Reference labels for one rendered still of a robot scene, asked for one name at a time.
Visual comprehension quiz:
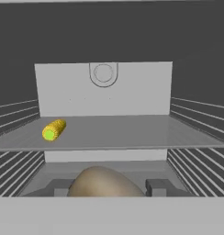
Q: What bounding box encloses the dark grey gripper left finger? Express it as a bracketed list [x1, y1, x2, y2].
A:
[22, 178, 75, 197]

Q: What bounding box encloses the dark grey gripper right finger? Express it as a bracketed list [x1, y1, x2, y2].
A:
[144, 178, 196, 197]

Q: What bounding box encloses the yellow corn cob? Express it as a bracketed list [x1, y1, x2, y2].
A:
[41, 118, 67, 142]

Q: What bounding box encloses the grey fridge shelf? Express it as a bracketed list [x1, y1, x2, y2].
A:
[0, 115, 224, 152]

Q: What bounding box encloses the grey fridge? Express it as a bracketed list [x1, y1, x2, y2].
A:
[0, 0, 224, 197]

